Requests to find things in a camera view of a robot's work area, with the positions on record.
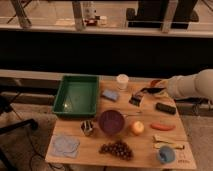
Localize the metal cup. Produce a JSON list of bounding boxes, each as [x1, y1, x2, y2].
[[81, 120, 94, 136]]

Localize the purple bowl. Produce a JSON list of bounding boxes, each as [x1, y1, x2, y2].
[[98, 110, 125, 136]]

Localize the light blue cloth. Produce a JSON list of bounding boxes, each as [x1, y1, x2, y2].
[[51, 135, 80, 158]]

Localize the green plastic tray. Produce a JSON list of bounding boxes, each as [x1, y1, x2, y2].
[[53, 76, 99, 118]]

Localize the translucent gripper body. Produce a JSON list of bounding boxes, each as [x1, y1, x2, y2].
[[155, 80, 168, 98]]

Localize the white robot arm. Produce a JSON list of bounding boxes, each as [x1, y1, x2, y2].
[[154, 69, 213, 102]]

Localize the bunch of dark grapes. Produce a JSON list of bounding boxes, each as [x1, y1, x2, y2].
[[99, 140, 133, 160]]

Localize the orange carrot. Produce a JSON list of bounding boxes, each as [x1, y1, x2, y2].
[[150, 123, 175, 131]]

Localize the blue sponge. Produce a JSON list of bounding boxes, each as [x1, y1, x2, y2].
[[102, 90, 119, 101]]

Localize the small metal utensil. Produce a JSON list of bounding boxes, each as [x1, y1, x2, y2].
[[122, 112, 142, 117]]

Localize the white cup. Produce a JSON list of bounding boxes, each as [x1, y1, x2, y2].
[[116, 74, 129, 90]]

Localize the red bowl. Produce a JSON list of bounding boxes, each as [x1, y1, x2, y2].
[[150, 79, 161, 88]]

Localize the blue round object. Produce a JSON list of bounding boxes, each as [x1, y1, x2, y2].
[[157, 146, 175, 164]]

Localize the black handled brush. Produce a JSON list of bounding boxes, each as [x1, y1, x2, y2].
[[129, 87, 161, 106]]

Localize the apple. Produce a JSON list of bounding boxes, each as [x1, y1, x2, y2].
[[130, 121, 145, 135]]

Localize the black rectangular block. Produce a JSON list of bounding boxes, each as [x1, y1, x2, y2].
[[155, 103, 176, 115]]

